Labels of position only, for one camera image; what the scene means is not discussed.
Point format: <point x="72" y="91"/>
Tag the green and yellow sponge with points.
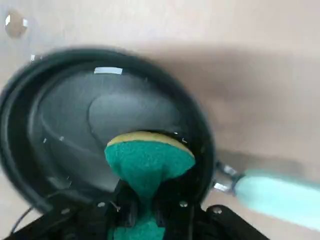
<point x="147" y="160"/>

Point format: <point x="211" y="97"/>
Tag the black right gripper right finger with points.
<point x="190" y="222"/>

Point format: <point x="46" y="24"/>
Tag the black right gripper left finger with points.
<point x="95" y="220"/>

